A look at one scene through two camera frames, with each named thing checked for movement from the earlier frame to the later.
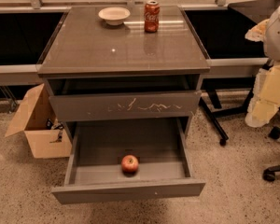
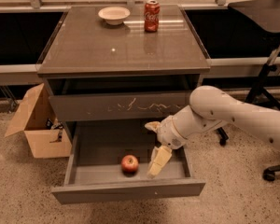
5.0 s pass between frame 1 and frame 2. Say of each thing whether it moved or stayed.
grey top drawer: stayed
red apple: stayed
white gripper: moved
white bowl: stayed
